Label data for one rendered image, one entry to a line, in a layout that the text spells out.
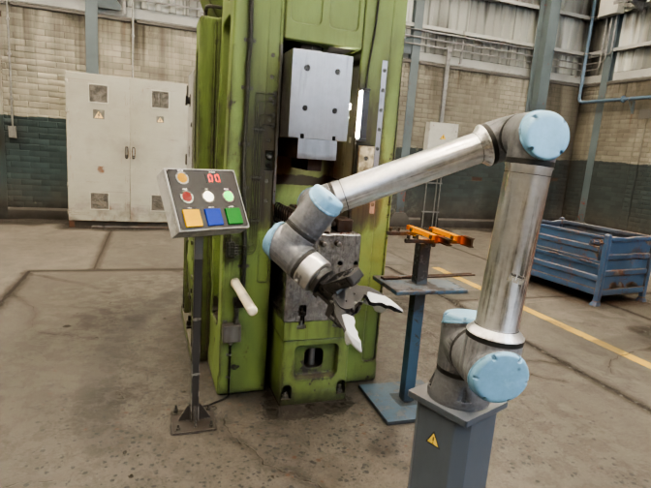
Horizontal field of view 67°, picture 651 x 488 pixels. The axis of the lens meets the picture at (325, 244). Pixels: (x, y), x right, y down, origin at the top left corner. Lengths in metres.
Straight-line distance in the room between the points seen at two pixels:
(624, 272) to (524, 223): 4.53
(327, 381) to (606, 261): 3.53
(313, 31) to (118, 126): 5.27
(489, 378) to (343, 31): 1.87
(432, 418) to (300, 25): 1.86
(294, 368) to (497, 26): 8.88
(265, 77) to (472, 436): 1.80
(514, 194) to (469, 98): 8.75
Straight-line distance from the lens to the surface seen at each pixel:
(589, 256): 5.61
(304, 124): 2.41
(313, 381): 2.68
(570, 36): 11.76
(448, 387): 1.57
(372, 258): 2.79
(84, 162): 7.64
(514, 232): 1.30
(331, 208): 1.18
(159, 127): 7.57
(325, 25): 2.64
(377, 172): 1.34
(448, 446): 1.62
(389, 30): 2.78
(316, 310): 2.51
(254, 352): 2.73
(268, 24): 2.56
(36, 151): 8.37
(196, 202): 2.13
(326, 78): 2.46
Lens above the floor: 1.32
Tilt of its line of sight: 11 degrees down
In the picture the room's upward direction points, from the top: 4 degrees clockwise
